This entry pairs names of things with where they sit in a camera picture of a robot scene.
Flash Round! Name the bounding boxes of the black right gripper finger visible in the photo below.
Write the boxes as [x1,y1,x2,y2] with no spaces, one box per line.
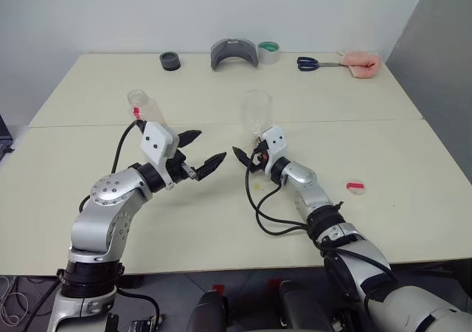
[232,146,254,167]

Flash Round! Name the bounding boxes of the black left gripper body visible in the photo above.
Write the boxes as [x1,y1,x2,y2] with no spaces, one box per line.
[164,148,197,184]

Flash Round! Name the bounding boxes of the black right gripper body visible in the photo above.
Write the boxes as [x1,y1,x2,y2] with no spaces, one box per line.
[250,139,272,175]

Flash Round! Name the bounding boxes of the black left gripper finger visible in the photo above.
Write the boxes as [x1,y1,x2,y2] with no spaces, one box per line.
[176,128,204,150]
[193,151,228,183]

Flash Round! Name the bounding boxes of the clear plastic bottle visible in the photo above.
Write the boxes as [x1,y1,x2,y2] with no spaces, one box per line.
[240,89,274,145]

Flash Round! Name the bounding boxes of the clear bottle with red tape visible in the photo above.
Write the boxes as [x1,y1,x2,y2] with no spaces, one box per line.
[127,89,167,127]

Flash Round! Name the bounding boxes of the grey curved plastic shell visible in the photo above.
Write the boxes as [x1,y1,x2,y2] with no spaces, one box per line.
[209,36,258,69]

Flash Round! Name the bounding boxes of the small red bottle cap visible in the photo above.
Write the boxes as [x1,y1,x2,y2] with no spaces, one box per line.
[345,179,368,196]

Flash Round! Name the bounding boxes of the grey tape roll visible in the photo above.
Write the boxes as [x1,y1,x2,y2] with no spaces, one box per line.
[257,40,282,66]

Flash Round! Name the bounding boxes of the pink fluffy cloth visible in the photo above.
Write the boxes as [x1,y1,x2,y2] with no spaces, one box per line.
[339,49,382,79]

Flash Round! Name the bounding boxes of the dark rounded shape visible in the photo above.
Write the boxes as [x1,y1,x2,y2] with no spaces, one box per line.
[278,280,339,332]
[186,289,229,332]

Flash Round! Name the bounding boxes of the black electronics box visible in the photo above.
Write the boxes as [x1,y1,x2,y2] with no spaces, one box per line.
[106,311,165,332]

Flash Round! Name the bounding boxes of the dark laptop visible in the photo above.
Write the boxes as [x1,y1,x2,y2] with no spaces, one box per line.
[0,114,15,162]

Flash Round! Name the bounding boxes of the grey partition panel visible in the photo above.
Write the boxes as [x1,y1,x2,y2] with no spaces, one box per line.
[383,0,472,185]

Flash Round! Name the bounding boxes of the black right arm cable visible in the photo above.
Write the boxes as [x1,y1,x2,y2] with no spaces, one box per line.
[245,151,310,237]

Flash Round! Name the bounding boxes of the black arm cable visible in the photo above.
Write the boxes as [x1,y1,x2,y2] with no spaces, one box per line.
[111,120,145,173]
[245,151,310,237]

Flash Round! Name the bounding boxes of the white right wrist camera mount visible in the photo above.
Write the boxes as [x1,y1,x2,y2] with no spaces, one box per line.
[260,125,288,163]

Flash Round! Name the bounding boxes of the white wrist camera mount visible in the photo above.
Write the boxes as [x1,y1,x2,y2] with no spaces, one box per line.
[260,125,288,163]
[140,121,181,191]

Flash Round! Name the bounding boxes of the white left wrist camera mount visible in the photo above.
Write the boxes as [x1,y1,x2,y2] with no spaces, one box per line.
[140,121,181,191]

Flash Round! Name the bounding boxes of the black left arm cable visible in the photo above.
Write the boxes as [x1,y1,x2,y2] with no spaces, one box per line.
[111,120,145,173]

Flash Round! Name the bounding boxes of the blue handled scissors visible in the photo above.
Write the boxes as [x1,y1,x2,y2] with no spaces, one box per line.
[296,55,346,72]

